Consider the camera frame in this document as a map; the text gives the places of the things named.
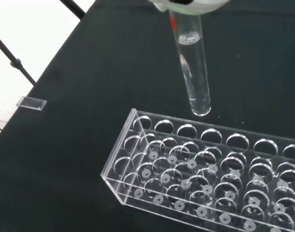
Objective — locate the clear acrylic test tube rack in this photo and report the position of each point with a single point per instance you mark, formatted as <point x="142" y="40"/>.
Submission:
<point x="210" y="183"/>

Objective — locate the clear cloth clip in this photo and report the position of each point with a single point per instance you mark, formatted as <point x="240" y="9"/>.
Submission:
<point x="31" y="103"/>

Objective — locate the black tripod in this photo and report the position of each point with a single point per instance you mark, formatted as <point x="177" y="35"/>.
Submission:
<point x="17" y="63"/>

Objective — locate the black bench cloth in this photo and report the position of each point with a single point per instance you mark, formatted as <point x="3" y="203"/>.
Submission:
<point x="89" y="72"/>

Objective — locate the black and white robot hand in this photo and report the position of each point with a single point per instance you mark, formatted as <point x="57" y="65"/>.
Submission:
<point x="203" y="5"/>

